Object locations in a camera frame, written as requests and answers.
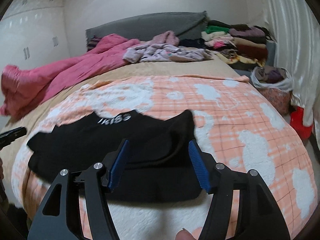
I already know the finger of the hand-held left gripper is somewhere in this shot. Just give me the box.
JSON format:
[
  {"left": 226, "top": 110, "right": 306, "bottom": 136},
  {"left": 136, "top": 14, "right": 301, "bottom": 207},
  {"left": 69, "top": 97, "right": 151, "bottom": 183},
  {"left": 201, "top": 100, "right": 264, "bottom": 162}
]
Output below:
[{"left": 0, "top": 127, "right": 27, "bottom": 148}]

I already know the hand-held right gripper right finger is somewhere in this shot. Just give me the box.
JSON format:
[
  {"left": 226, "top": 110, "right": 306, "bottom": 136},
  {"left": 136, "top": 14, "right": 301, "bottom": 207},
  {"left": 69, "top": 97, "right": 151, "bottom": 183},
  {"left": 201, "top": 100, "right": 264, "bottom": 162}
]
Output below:
[{"left": 188, "top": 140, "right": 288, "bottom": 240}]

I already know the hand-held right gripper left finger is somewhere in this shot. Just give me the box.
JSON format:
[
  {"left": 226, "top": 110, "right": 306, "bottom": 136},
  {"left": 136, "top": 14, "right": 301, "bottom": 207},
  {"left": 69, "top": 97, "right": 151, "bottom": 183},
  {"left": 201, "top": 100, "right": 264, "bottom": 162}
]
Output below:
[{"left": 27, "top": 139, "right": 130, "bottom": 240}]

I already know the black sweater with orange cuffs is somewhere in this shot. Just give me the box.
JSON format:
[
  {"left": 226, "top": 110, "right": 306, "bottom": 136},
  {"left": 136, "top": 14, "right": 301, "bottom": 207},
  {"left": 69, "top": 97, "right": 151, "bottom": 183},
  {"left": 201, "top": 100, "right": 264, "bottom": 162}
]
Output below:
[{"left": 26, "top": 109, "right": 207, "bottom": 203}]

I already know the white plastic bag of clothes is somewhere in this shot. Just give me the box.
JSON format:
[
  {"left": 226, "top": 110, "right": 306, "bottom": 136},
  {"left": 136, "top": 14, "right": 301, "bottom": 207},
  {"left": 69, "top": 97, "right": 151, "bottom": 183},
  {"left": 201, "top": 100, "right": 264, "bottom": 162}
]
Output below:
[{"left": 251, "top": 66, "right": 294, "bottom": 92}]

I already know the pile of lilac clothes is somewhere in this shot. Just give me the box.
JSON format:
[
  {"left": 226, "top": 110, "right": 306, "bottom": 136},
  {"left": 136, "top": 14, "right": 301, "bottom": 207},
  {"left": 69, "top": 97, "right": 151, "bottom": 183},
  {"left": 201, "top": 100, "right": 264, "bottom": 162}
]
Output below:
[{"left": 122, "top": 44, "right": 213, "bottom": 63}]

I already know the stack of folded clothes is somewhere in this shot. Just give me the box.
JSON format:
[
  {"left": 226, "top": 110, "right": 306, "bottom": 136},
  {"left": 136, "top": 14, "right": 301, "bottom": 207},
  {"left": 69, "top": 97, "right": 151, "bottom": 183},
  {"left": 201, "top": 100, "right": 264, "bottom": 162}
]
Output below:
[{"left": 201, "top": 20, "right": 277, "bottom": 70}]

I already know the person's right hand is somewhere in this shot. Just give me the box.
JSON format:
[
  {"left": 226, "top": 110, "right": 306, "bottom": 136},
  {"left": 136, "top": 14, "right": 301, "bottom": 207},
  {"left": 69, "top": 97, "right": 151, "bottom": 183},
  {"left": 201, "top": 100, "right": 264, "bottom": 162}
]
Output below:
[{"left": 175, "top": 227, "right": 198, "bottom": 240}]

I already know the pink quilt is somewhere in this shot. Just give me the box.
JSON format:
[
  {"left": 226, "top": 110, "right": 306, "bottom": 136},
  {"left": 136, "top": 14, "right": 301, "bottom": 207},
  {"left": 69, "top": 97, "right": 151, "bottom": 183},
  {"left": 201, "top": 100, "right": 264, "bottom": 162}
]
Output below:
[{"left": 0, "top": 35, "right": 140, "bottom": 120}]

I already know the peach checked fleece blanket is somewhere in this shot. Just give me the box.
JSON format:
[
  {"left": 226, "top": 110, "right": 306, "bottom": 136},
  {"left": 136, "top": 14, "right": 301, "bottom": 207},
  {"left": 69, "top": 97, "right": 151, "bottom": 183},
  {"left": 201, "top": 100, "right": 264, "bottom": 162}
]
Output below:
[{"left": 11, "top": 75, "right": 318, "bottom": 240}]

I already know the floral fabric bag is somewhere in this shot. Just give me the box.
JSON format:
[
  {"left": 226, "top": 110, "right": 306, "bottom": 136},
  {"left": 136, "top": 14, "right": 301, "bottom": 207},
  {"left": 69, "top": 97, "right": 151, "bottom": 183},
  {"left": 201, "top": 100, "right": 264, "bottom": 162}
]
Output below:
[{"left": 259, "top": 86, "right": 292, "bottom": 115}]

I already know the white wardrobe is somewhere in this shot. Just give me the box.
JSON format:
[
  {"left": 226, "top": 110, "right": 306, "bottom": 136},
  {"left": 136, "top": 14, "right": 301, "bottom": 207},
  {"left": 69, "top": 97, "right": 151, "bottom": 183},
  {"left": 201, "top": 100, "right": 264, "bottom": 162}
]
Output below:
[{"left": 0, "top": 0, "right": 68, "bottom": 85}]

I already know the red bag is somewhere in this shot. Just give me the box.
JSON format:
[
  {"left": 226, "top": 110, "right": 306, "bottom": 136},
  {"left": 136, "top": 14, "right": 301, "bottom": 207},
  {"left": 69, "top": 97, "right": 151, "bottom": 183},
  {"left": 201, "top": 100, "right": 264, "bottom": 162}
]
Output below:
[{"left": 290, "top": 106, "right": 313, "bottom": 140}]

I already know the striped dark cloth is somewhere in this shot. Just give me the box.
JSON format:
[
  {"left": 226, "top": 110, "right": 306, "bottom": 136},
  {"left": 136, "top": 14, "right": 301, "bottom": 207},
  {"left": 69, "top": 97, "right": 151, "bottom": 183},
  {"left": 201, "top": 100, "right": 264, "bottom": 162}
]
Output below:
[{"left": 86, "top": 36, "right": 103, "bottom": 52}]

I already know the dark navy garment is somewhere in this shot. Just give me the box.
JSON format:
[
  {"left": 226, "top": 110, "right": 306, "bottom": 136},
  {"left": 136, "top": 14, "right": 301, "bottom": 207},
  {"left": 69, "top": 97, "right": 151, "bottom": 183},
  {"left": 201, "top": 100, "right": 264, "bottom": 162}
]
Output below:
[{"left": 179, "top": 38, "right": 207, "bottom": 49}]

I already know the pink knitted garment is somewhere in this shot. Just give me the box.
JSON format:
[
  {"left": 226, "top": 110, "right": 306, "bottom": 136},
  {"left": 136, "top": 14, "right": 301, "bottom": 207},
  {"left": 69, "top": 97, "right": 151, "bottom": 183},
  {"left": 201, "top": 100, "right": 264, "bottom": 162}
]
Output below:
[{"left": 151, "top": 31, "right": 180, "bottom": 46}]

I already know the grey headboard cover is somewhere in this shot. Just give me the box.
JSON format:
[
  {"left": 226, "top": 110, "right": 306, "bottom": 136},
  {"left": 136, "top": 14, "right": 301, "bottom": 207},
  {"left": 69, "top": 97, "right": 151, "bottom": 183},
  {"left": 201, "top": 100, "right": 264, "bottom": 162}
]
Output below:
[{"left": 85, "top": 11, "right": 209, "bottom": 48}]

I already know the white satin curtain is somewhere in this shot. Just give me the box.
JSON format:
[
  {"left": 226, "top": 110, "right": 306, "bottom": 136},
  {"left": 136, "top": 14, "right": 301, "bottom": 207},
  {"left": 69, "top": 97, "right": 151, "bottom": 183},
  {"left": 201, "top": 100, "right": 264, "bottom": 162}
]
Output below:
[{"left": 262, "top": 0, "right": 320, "bottom": 130}]

